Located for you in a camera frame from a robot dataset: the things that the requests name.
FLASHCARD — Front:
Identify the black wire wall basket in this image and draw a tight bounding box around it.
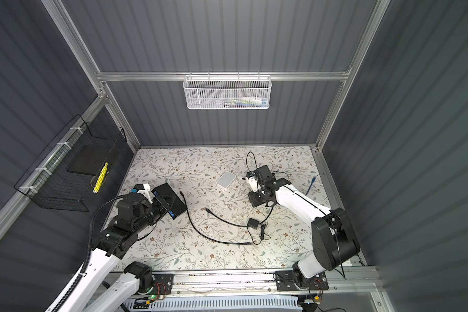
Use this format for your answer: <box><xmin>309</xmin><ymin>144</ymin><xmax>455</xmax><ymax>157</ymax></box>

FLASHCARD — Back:
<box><xmin>14</xmin><ymin>114</ymin><xmax>127</xmax><ymax>212</ymax></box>

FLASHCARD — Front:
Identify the small black power adapter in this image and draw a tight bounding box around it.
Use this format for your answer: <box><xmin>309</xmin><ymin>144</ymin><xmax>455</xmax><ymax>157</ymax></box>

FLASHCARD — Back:
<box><xmin>247</xmin><ymin>218</ymin><xmax>259</xmax><ymax>230</ymax></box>

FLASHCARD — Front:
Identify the white ventilated cable duct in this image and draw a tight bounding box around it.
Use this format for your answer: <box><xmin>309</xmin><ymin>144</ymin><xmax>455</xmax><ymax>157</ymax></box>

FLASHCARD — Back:
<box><xmin>83</xmin><ymin>295</ymin><xmax>303</xmax><ymax>312</ymax></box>

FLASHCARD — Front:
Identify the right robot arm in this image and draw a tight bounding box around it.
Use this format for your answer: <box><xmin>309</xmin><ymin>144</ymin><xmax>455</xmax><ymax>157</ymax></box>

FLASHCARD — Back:
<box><xmin>245</xmin><ymin>166</ymin><xmax>360</xmax><ymax>289</ymax></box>

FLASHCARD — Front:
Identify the yellow item in basket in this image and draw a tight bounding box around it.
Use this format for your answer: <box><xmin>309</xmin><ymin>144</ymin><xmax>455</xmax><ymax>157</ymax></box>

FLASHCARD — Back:
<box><xmin>92</xmin><ymin>162</ymin><xmax>109</xmax><ymax>194</ymax></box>

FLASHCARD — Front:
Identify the black cable with plug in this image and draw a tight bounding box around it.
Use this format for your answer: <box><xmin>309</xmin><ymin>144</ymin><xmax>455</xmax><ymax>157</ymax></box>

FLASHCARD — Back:
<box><xmin>203</xmin><ymin>204</ymin><xmax>276</xmax><ymax>246</ymax></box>

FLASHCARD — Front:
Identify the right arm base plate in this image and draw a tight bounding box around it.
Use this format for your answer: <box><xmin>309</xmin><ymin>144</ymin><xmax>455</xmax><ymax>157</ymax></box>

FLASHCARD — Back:
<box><xmin>273</xmin><ymin>270</ymin><xmax>329</xmax><ymax>292</ymax></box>

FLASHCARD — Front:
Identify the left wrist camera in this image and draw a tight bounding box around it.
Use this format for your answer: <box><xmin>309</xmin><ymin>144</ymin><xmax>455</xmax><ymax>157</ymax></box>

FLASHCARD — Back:
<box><xmin>131</xmin><ymin>183</ymin><xmax>152</xmax><ymax>203</ymax></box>

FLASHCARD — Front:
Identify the black pad in basket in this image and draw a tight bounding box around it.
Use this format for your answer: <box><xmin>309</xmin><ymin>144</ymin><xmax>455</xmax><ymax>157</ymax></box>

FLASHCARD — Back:
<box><xmin>67</xmin><ymin>146</ymin><xmax>111</xmax><ymax>176</ymax></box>

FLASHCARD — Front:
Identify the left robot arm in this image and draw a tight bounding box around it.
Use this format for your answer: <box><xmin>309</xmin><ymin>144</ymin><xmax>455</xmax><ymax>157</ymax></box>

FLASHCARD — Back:
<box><xmin>47</xmin><ymin>192</ymin><xmax>171</xmax><ymax>311</ymax></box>

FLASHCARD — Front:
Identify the white flat box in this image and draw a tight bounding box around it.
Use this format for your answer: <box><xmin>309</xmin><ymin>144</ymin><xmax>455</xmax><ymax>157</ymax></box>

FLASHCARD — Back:
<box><xmin>217</xmin><ymin>171</ymin><xmax>237</xmax><ymax>189</ymax></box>

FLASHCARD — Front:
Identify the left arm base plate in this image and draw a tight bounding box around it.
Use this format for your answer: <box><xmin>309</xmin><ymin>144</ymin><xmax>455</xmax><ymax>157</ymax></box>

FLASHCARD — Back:
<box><xmin>133</xmin><ymin>274</ymin><xmax>175</xmax><ymax>298</ymax></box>

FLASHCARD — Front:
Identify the white mesh wall basket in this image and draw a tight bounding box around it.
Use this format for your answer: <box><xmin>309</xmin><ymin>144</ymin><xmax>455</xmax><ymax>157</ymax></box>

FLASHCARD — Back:
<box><xmin>183</xmin><ymin>77</ymin><xmax>272</xmax><ymax>110</ymax></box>

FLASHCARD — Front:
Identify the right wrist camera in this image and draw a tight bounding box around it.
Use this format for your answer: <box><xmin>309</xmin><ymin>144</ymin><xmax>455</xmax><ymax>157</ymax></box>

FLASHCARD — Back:
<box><xmin>246</xmin><ymin>171</ymin><xmax>259</xmax><ymax>192</ymax></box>

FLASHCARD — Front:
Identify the long black cable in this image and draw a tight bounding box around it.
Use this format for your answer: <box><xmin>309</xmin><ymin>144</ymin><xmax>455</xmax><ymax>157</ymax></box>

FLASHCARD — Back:
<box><xmin>179</xmin><ymin>190</ymin><xmax>254</xmax><ymax>246</ymax></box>

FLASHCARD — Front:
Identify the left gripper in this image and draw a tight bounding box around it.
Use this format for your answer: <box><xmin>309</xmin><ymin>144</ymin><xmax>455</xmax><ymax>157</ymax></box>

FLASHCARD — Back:
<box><xmin>134</xmin><ymin>193</ymin><xmax>175</xmax><ymax>236</ymax></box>

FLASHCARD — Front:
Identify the blue ethernet cable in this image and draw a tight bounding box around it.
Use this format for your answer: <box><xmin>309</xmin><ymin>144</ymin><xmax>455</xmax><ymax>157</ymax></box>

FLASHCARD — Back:
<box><xmin>302</xmin><ymin>176</ymin><xmax>317</xmax><ymax>200</ymax></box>

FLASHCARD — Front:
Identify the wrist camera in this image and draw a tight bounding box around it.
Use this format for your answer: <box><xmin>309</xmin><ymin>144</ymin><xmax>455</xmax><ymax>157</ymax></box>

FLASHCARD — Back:
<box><xmin>246</xmin><ymin>171</ymin><xmax>259</xmax><ymax>192</ymax></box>
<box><xmin>131</xmin><ymin>183</ymin><xmax>152</xmax><ymax>203</ymax></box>

